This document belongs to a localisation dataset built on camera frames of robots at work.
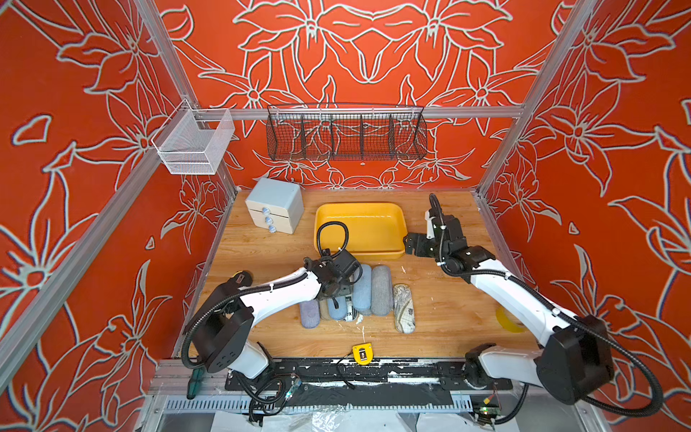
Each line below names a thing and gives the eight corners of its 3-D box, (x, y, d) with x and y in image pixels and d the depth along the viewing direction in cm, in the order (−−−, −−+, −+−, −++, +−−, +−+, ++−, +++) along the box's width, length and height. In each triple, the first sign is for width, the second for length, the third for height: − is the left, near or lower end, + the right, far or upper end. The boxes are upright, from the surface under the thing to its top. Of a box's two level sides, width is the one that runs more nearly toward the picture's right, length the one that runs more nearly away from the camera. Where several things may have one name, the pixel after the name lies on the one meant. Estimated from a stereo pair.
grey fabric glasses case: (371, 317, 85) (373, 309, 80) (368, 274, 95) (369, 265, 90) (392, 317, 85) (394, 309, 80) (386, 274, 95) (389, 265, 90)
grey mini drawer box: (254, 230, 108) (242, 203, 95) (268, 204, 117) (258, 176, 105) (296, 237, 105) (289, 210, 93) (307, 210, 115) (302, 182, 102)
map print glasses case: (396, 333, 82) (397, 330, 79) (390, 288, 91) (391, 283, 89) (416, 333, 82) (418, 330, 79) (408, 288, 91) (410, 283, 89)
